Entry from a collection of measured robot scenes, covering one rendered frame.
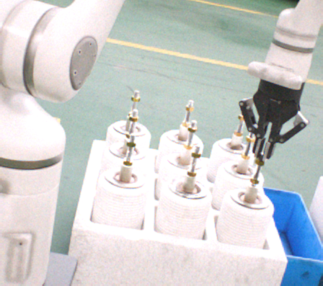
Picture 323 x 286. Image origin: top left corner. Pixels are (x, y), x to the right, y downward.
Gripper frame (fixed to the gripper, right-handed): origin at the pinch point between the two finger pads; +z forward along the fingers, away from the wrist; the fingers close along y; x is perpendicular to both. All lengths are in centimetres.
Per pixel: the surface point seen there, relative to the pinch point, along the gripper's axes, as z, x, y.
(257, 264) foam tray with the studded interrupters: 19.2, 5.4, -5.9
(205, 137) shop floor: 35, -78, 40
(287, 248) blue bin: 35.1, -32.0, -4.2
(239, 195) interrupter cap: 10.3, 0.6, 2.0
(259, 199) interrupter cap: 10.3, -1.1, -1.7
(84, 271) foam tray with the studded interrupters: 26.3, 20.2, 20.5
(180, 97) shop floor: 35, -107, 64
